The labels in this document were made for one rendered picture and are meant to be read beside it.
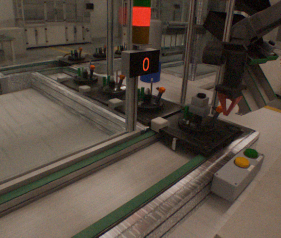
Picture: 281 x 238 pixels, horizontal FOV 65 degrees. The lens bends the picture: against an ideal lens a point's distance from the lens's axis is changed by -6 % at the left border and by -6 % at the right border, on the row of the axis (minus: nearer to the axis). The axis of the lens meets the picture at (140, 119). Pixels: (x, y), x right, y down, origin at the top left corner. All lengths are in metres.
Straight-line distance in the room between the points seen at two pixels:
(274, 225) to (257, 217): 0.05
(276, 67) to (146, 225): 4.63
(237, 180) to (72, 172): 0.44
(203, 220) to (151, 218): 0.19
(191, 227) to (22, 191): 0.43
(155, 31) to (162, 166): 1.14
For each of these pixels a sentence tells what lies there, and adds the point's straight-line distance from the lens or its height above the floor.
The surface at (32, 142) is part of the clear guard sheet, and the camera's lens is 0.63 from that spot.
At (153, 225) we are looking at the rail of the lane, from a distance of 0.51.
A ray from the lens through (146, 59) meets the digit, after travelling 0.70.
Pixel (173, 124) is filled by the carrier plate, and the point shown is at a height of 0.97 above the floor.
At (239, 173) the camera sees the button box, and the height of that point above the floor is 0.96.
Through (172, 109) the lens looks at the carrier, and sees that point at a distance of 0.99.
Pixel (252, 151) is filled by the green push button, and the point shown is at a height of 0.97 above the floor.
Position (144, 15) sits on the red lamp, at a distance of 0.68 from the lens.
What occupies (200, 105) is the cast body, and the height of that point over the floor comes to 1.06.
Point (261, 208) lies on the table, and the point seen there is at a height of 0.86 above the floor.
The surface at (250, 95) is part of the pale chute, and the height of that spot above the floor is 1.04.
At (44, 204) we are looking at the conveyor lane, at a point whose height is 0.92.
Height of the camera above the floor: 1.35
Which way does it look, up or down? 25 degrees down
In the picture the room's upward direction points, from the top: 3 degrees clockwise
